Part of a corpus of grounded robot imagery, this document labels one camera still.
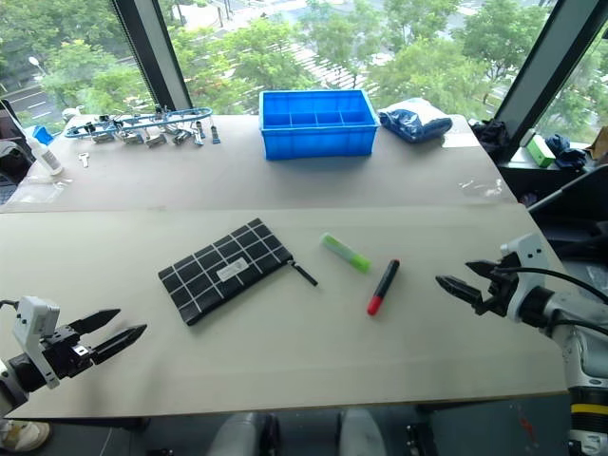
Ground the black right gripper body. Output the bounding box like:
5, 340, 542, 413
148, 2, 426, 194
474, 253, 521, 320

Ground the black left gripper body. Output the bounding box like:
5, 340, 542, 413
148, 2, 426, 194
40, 325, 97, 380

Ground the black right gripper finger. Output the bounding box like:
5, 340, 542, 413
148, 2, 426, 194
465, 259, 501, 280
434, 275, 484, 311

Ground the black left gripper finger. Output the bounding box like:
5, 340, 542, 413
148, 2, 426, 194
67, 308, 123, 334
91, 324, 148, 366

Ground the black checkered pencil pouch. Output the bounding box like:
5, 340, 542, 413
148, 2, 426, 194
157, 218, 319, 327

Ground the red black marker pen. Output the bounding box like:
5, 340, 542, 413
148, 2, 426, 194
366, 258, 401, 316

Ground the clear plastic film scrap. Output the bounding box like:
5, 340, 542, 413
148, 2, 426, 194
457, 177, 505, 199

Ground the white shoe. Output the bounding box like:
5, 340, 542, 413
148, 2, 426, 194
0, 418, 51, 453

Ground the black chair with grey rod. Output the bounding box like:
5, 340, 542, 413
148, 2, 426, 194
523, 163, 608, 268

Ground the green highlighter pen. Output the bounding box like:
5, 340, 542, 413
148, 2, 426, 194
320, 232, 372, 275

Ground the green white box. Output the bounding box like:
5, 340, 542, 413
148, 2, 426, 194
524, 132, 558, 169

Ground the dark crumpled cloth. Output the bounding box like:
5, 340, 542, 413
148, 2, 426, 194
471, 118, 510, 154

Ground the blue crumpled cloth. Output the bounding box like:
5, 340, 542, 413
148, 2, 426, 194
545, 133, 591, 168

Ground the clear plastic bag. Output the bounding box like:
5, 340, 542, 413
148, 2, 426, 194
12, 174, 73, 204

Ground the grey rounded shape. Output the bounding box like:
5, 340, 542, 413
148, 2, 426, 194
207, 411, 282, 456
337, 408, 387, 456

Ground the blue plastic bag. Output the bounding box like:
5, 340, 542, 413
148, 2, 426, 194
377, 98, 454, 143

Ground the brown cardboard box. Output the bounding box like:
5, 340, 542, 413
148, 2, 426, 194
585, 124, 608, 165

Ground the white plastic bottle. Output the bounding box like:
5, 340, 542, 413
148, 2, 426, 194
21, 125, 65, 176

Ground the blue plastic divided bin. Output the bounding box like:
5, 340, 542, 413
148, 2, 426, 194
257, 87, 382, 162

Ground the dark window pillar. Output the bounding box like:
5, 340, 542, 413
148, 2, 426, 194
110, 0, 194, 113
493, 0, 608, 163

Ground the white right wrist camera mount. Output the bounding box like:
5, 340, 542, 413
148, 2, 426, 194
499, 233, 548, 325

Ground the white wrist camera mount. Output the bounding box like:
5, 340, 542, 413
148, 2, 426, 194
499, 233, 548, 325
10, 295, 62, 390

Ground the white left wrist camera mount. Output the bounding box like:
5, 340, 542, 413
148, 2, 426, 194
10, 295, 62, 390

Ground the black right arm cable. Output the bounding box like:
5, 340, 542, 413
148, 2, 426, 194
492, 266, 608, 305

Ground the blue chain rack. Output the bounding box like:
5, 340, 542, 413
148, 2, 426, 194
64, 106, 214, 141

